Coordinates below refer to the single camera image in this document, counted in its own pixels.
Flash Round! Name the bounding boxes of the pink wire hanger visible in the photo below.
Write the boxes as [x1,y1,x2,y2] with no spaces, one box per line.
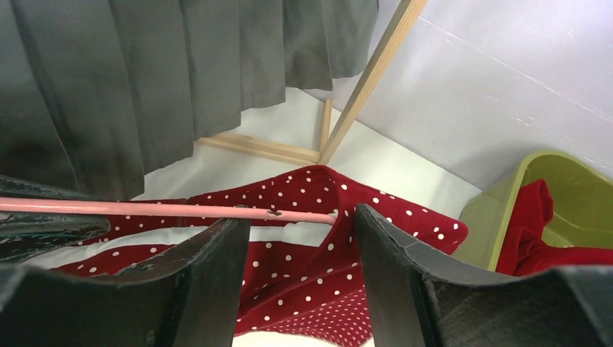
[1,197,336,225]

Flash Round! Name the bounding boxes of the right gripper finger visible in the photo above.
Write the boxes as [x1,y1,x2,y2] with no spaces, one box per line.
[1,219,250,346]
[355,204,612,346]

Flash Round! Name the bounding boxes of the green plastic laundry basket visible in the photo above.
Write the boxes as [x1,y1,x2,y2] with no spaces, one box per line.
[452,150,613,274]

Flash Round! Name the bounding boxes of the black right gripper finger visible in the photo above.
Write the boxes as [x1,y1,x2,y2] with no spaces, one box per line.
[1,175,96,200]
[1,213,110,262]

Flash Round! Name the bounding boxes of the wooden clothes rack frame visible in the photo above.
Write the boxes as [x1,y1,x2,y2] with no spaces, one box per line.
[195,0,428,166]

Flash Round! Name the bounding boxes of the red polka dot skirt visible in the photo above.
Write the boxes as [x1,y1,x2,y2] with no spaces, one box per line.
[50,165,469,347]

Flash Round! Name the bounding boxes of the grey pleated skirt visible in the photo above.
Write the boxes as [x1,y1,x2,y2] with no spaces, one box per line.
[1,1,379,200]

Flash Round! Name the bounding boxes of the plain red skirt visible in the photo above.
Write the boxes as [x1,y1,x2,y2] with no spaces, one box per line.
[496,179,612,276]

